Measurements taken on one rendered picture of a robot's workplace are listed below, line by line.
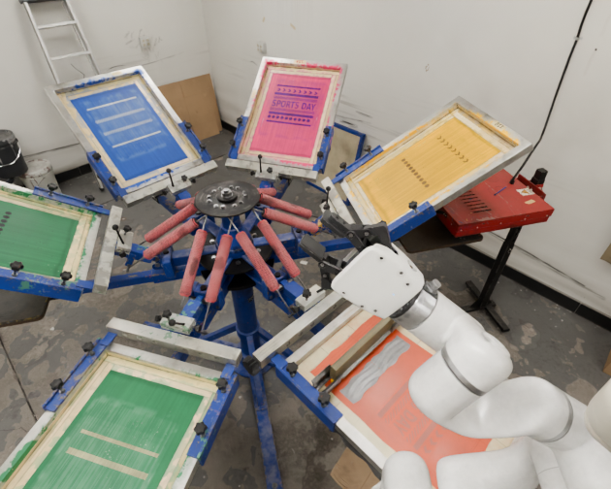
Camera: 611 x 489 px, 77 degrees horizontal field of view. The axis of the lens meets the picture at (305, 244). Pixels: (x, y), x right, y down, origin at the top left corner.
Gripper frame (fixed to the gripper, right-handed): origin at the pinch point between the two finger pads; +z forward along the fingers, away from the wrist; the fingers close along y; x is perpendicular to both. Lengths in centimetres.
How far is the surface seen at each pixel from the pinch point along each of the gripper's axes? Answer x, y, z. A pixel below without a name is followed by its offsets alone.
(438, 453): 34, 59, -84
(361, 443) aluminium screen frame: 29, 71, -61
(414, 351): 71, 59, -73
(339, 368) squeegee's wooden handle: 49, 69, -47
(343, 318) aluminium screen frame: 78, 71, -45
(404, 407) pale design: 47, 64, -73
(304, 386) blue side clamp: 43, 80, -40
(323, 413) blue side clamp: 35, 76, -48
